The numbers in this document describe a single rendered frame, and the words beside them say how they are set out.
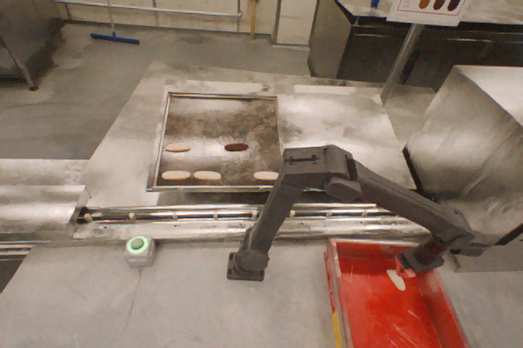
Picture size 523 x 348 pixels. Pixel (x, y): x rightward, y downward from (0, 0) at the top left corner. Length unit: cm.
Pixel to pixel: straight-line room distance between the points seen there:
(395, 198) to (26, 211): 105
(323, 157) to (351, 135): 78
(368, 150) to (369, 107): 27
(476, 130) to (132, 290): 116
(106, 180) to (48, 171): 23
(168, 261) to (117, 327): 21
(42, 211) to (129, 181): 29
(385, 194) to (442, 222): 18
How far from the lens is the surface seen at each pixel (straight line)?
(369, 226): 112
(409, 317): 106
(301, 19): 430
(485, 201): 109
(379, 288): 106
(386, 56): 276
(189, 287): 96
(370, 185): 61
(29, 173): 144
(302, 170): 54
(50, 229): 108
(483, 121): 111
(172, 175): 111
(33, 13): 381
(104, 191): 124
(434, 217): 75
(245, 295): 95
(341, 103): 147
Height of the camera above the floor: 171
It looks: 47 degrees down
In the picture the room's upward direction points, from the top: 7 degrees clockwise
